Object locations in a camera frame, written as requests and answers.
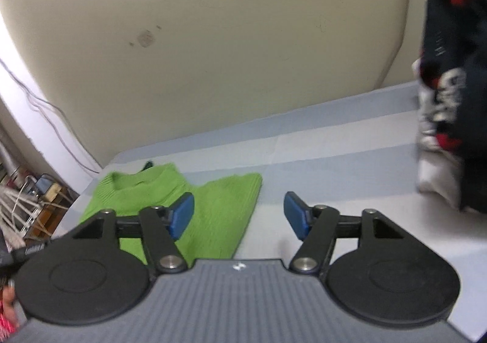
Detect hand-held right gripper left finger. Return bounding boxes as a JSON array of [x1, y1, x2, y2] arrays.
[[72, 192, 195, 274]]

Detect navy patterned sweater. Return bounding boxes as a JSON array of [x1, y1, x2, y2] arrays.
[[412, 0, 487, 213]]

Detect green knit sweater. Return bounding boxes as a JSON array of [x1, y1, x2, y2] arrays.
[[79, 162, 264, 264]]

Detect thin wall cable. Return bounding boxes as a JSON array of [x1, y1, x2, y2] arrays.
[[0, 58, 103, 173]]

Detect white garment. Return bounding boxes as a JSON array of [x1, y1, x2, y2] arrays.
[[416, 151, 467, 210]]

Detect red patterned cloth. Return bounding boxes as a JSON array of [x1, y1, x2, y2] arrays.
[[0, 313, 19, 337]]

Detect striped bed sheet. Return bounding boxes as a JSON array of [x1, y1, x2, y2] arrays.
[[57, 80, 487, 343]]

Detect person's left hand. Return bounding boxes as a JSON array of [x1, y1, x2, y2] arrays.
[[0, 280, 20, 329]]

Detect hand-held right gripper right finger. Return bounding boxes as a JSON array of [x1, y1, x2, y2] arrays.
[[284, 191, 410, 276]]

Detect bundle of white cables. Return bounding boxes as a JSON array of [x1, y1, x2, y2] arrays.
[[0, 185, 52, 247]]

